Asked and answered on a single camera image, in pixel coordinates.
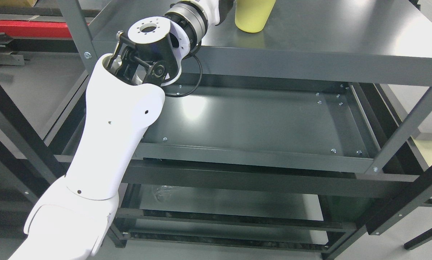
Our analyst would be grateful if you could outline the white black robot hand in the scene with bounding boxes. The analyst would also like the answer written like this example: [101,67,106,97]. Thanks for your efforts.
[196,0,235,26]

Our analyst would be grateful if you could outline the yellow plastic cup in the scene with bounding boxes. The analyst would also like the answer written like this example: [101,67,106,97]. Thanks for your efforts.
[235,0,276,33]

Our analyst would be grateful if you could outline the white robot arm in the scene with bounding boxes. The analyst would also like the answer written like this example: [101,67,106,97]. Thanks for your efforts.
[10,0,234,260]

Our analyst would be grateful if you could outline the grey metal shelf unit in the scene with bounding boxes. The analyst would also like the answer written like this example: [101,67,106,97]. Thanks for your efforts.
[57,0,432,260]

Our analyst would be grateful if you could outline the black metal shelf rack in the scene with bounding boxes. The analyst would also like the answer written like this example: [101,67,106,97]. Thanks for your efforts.
[0,0,97,204]

